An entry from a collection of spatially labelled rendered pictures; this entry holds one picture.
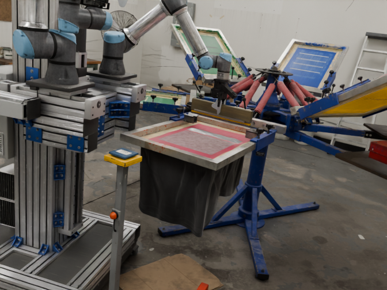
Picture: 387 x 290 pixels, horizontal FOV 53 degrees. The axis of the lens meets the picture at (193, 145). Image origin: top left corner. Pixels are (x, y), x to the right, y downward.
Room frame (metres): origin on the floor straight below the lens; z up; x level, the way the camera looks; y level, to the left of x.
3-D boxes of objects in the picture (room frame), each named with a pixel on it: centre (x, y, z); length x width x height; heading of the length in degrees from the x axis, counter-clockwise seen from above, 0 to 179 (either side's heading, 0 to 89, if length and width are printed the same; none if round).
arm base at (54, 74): (1.81, 0.65, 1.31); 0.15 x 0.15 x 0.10
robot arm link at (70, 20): (1.55, 0.52, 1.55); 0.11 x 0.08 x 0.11; 140
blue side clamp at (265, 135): (2.28, -0.41, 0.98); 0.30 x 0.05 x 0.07; 152
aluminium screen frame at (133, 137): (2.20, -0.05, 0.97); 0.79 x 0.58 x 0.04; 152
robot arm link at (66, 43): (1.80, 0.65, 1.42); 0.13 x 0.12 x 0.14; 140
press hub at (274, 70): (3.12, -0.55, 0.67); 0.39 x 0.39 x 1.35
